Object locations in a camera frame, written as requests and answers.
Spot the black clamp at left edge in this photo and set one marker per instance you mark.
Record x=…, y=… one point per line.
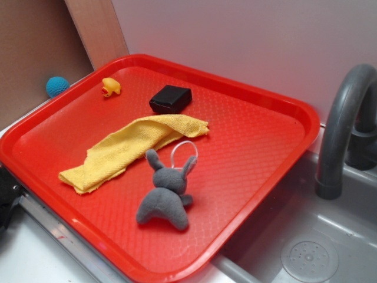
x=11, y=192

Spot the grey plastic sink basin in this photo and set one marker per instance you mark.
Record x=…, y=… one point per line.
x=295, y=236

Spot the grey plush bunny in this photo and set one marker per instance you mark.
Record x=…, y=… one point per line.
x=168, y=200

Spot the blue crocheted ball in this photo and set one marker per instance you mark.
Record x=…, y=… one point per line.
x=56, y=86

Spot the grey toy faucet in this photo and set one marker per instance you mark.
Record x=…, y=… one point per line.
x=350, y=133

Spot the wooden board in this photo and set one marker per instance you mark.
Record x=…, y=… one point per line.
x=99, y=29

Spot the yellow folded cloth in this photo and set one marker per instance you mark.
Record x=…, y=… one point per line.
x=111, y=156

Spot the black rectangular block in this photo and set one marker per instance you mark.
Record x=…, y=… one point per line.
x=171, y=100

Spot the yellow rubber duck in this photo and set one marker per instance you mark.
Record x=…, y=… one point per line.
x=110, y=86

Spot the red plastic tray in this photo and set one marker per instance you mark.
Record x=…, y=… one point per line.
x=254, y=138

